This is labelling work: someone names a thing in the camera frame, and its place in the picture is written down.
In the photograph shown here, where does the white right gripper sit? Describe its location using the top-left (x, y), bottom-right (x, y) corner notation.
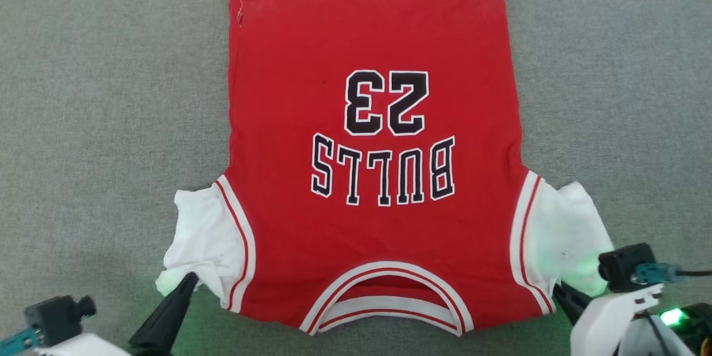
top-left (552, 283), bottom-right (666, 356)

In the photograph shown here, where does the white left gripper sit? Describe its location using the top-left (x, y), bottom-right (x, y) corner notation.
top-left (33, 271), bottom-right (200, 356)

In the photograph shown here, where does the red Bulls 23 jersey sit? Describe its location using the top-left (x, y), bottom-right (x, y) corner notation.
top-left (156, 0), bottom-right (615, 338)

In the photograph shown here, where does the grey fabric sofa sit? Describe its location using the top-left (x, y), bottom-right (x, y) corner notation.
top-left (0, 0), bottom-right (712, 356)

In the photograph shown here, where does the teal right camera connector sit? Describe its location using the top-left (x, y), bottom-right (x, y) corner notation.
top-left (634, 263), bottom-right (685, 285)

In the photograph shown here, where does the teal camera connector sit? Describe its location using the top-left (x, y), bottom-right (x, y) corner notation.
top-left (634, 263), bottom-right (685, 285)
top-left (0, 328), bottom-right (39, 355)

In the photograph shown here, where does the teal left camera connector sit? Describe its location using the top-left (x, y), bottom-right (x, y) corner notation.
top-left (0, 328), bottom-right (39, 355)

